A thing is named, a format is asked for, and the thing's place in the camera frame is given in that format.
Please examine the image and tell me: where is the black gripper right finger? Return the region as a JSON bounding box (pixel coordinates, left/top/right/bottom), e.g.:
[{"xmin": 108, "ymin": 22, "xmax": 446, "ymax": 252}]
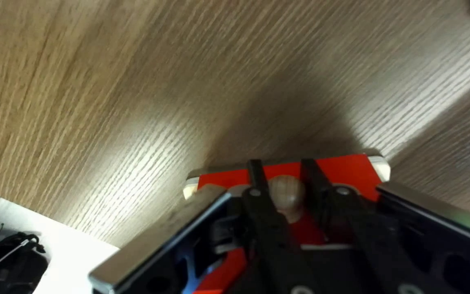
[{"xmin": 301, "ymin": 161, "xmax": 432, "ymax": 294}]

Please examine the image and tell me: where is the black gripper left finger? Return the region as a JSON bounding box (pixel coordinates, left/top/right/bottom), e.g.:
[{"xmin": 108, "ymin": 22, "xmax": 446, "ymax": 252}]
[{"xmin": 229, "ymin": 161, "xmax": 321, "ymax": 294}]

